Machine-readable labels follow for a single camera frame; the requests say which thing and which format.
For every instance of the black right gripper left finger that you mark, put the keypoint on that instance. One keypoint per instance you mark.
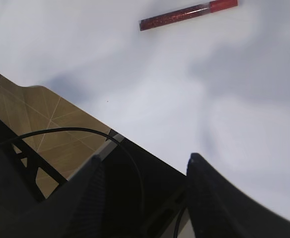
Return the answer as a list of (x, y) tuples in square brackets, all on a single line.
[(73, 211)]

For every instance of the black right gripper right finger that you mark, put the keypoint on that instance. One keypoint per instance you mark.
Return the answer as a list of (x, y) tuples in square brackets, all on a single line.
[(218, 209)]

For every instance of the red marker pen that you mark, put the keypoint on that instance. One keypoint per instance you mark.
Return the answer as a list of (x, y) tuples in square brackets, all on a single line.
[(186, 13)]

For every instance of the black metal stand frame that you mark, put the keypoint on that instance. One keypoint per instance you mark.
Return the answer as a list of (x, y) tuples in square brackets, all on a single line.
[(26, 162)]

